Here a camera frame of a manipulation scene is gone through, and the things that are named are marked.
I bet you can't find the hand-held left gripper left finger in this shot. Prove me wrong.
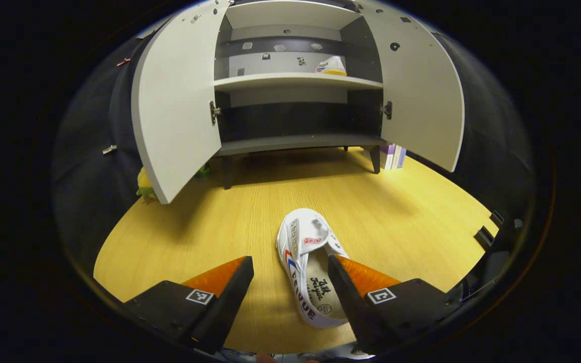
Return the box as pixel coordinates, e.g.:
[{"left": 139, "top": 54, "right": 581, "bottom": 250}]
[{"left": 122, "top": 256, "right": 255, "bottom": 355}]

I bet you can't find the black backdrop cloth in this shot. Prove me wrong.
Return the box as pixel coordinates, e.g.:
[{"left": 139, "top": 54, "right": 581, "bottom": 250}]
[{"left": 51, "top": 30, "right": 538, "bottom": 283}]

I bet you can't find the white canvas shoe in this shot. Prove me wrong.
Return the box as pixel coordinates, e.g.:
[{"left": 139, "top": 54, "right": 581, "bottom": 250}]
[
  {"left": 276, "top": 208, "right": 351, "bottom": 329},
  {"left": 315, "top": 55, "right": 347, "bottom": 77}
]

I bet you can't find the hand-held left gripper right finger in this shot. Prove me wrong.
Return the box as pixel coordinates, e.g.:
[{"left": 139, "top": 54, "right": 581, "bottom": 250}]
[{"left": 327, "top": 254, "right": 465, "bottom": 356}]

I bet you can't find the white cabinet door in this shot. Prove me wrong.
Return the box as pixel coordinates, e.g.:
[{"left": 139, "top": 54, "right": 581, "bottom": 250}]
[
  {"left": 131, "top": 0, "right": 230, "bottom": 205},
  {"left": 356, "top": 0, "right": 466, "bottom": 173}
]

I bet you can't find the white shoe cabinet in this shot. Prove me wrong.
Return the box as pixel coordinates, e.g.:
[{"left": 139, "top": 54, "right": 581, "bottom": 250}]
[{"left": 212, "top": 0, "right": 387, "bottom": 191}]

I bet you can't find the yellow plush toy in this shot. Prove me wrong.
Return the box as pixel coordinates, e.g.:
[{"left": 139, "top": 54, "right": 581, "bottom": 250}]
[{"left": 136, "top": 166, "right": 159, "bottom": 201}]

